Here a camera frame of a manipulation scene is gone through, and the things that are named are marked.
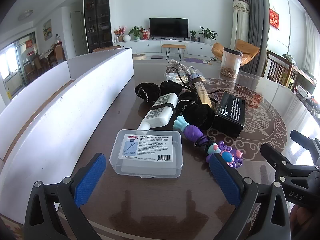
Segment person's right hand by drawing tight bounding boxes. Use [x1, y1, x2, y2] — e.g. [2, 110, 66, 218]
[290, 204, 320, 240]

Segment purple octopus toy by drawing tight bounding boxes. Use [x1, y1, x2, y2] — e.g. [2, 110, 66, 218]
[206, 140, 243, 168]

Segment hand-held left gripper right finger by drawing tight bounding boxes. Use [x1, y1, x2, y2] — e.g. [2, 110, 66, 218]
[209, 152, 292, 240]

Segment black hair tie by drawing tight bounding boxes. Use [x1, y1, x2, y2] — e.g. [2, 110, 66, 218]
[194, 135, 211, 147]

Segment clear jar with black lid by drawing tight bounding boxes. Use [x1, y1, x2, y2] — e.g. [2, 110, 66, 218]
[220, 47, 243, 79]

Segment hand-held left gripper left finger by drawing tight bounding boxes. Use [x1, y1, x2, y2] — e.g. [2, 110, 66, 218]
[24, 152, 110, 240]

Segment clear packet of wooden sticks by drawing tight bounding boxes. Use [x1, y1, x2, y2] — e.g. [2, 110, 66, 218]
[165, 72, 208, 85]

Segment black cord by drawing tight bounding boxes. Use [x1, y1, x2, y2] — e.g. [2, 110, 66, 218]
[206, 88, 223, 104]

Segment black knit glove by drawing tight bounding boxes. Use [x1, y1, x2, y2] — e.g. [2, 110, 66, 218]
[134, 82, 161, 103]
[179, 92, 200, 106]
[160, 80, 181, 96]
[175, 100, 216, 131]

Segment gold bottle with clear cap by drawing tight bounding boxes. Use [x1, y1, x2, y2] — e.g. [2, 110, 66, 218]
[187, 66, 213, 111]

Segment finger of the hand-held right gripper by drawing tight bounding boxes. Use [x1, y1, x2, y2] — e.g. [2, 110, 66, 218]
[290, 130, 320, 165]
[260, 144, 320, 183]

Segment purple teal mermaid toy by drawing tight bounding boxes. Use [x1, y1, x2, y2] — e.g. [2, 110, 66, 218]
[173, 116, 204, 143]

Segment white cardboard box wall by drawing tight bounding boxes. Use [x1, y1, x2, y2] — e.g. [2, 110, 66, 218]
[0, 47, 134, 219]

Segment covered standing air conditioner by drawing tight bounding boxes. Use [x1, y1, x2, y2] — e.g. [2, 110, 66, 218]
[232, 0, 250, 48]

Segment red wall hanging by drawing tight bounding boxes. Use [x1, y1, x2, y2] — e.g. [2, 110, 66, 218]
[269, 8, 280, 30]

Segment grey curtain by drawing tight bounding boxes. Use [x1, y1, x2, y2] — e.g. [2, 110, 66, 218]
[241, 0, 268, 73]

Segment orange lounge chair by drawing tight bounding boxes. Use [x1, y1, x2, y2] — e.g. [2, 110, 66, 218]
[212, 39, 260, 67]

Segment red flowers in vase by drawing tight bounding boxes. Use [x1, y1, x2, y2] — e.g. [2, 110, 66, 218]
[113, 26, 127, 42]

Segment wooden side table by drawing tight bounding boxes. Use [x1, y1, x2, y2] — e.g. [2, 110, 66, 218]
[287, 55, 320, 120]

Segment green plant in white pot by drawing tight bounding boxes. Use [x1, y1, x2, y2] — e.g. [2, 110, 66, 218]
[128, 26, 145, 40]

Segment black television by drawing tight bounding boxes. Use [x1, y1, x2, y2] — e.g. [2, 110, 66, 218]
[149, 17, 189, 38]

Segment dark glass display cabinet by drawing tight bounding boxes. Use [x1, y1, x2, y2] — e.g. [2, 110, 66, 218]
[83, 0, 112, 53]

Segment purple floor mat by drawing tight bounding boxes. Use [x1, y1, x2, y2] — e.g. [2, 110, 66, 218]
[184, 57, 207, 64]

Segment large leafy potted plant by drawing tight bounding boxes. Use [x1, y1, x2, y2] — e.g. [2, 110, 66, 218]
[199, 27, 218, 44]

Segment wooden slatted chair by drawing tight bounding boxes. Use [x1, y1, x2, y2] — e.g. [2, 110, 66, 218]
[262, 50, 293, 88]

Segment orange top bench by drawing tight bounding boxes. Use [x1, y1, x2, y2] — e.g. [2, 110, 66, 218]
[161, 44, 187, 61]

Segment framed landscape painting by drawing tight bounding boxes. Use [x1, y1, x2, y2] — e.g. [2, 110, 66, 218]
[42, 19, 52, 41]

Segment white tv cabinet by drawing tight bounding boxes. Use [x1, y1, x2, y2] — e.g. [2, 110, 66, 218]
[112, 39, 220, 58]

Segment white banded bottles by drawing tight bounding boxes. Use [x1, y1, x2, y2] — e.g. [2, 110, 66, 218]
[137, 92, 179, 131]

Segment clear plastic box with label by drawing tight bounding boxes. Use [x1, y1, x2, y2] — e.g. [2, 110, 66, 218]
[109, 129, 184, 178]

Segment patterned cloth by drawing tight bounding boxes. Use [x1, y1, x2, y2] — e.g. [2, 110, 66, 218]
[0, 214, 25, 240]

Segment black rectangular box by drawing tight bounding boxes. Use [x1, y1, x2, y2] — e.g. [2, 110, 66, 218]
[211, 92, 247, 138]

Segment wooden dining chair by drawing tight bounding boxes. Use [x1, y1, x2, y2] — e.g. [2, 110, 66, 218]
[54, 42, 66, 62]

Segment balcony glass door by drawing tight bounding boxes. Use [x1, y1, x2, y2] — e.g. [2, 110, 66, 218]
[0, 32, 38, 100]

